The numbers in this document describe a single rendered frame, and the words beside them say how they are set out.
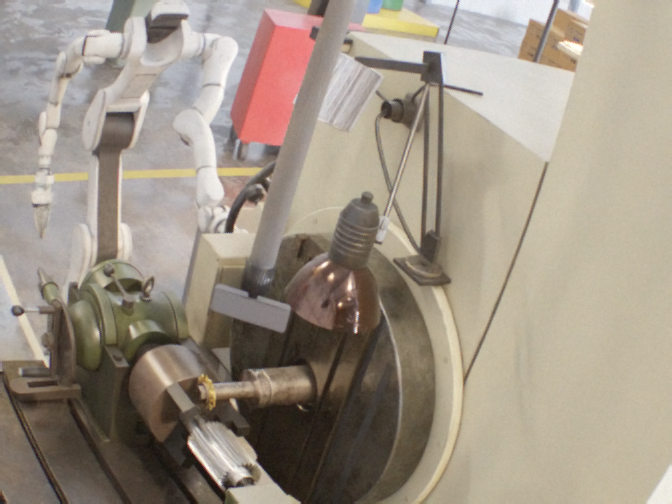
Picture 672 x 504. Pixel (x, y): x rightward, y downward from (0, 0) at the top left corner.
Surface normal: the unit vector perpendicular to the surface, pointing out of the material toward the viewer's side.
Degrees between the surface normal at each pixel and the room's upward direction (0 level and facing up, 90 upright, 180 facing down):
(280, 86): 90
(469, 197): 90
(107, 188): 62
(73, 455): 0
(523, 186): 90
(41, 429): 0
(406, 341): 39
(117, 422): 90
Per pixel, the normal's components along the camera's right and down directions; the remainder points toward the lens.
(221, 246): 0.28, -0.87
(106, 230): 0.60, 0.04
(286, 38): 0.25, 0.48
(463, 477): -0.80, 0.03
